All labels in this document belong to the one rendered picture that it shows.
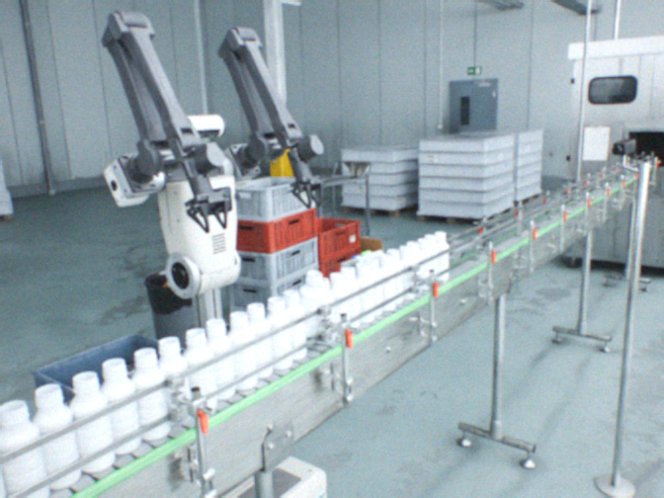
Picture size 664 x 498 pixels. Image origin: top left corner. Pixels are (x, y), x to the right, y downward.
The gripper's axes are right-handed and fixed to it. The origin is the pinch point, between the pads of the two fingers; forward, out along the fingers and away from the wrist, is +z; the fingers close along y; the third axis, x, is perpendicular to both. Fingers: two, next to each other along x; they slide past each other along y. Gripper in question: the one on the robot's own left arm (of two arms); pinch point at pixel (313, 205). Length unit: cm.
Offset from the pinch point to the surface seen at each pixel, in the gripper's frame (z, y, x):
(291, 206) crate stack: -25, 166, 127
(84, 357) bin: 21, -68, 45
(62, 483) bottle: 38, -113, -11
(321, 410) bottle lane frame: 53, -50, -14
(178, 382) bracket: 31, -92, -20
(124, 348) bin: 23, -55, 44
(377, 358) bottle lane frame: 50, -24, -19
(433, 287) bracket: 37.2, -3.2, -32.2
